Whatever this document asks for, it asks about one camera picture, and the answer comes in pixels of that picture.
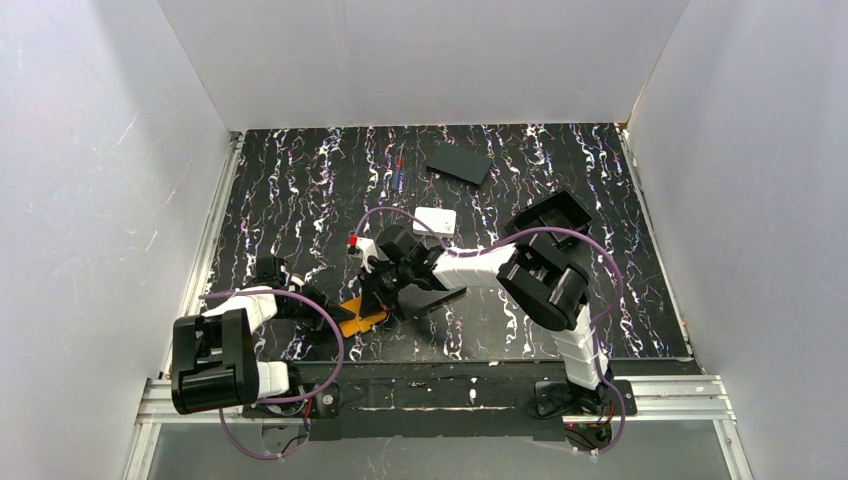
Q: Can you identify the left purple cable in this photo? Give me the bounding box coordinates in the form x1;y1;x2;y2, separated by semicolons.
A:
198;287;347;461

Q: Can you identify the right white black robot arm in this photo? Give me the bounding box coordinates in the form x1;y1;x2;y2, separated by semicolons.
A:
347;225;611;391

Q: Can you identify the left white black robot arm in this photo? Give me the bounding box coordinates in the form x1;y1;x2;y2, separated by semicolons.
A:
171;256;354;415

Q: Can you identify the flat black box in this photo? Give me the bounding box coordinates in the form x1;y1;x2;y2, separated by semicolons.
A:
425;144;494;186

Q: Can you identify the left aluminium side rail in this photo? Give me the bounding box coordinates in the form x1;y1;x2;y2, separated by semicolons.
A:
158;131;243;379

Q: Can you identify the black network switch box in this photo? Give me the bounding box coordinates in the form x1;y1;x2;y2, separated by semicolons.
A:
396;285;467;319

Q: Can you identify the aluminium front frame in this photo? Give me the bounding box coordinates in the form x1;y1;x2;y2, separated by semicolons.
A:
124;362;753;479

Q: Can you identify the white rectangular box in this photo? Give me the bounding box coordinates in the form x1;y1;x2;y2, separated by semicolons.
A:
412;206;457;239

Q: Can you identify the black plastic box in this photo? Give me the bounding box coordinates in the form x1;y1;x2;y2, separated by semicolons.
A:
503;190;595;238

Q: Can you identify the blue red screwdriver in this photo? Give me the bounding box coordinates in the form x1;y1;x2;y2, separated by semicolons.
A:
389;152;404;193

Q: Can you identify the orange leather card holder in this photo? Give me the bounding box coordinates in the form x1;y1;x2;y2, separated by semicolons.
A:
336;294;392;338

